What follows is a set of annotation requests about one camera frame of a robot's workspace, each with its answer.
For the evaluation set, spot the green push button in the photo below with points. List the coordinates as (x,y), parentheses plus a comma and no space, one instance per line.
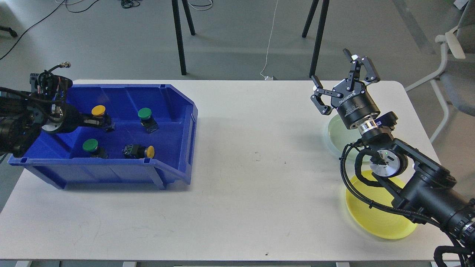
(94,149)
(147,120)

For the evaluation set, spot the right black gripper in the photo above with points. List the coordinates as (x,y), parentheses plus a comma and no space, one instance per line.
(355,105)

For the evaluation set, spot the black tripod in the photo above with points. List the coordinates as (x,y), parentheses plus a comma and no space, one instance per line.
(179,33)
(320,31)

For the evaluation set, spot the pale green plate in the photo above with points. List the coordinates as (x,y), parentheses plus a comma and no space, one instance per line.
(336,136)

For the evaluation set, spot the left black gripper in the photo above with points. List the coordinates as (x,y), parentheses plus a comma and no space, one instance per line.
(72,119)

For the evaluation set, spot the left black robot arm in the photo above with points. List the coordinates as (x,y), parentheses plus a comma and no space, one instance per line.
(24,115)

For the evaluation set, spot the blue plastic bin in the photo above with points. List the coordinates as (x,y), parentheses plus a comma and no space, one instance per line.
(60,161)

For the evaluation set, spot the yellow push button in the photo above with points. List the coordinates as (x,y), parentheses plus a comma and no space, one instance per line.
(99,110)
(137,151)

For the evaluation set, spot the yellow plate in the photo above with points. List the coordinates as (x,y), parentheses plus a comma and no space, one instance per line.
(379,223)

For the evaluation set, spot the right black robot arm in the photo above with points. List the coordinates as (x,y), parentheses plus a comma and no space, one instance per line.
(422,189)

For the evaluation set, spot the grey office chair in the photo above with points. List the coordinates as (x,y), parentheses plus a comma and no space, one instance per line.
(455,72)

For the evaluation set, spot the right black tripod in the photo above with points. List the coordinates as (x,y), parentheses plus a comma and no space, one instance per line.
(320,31)

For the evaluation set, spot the left black tripod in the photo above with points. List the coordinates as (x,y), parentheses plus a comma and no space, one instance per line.
(179,33)

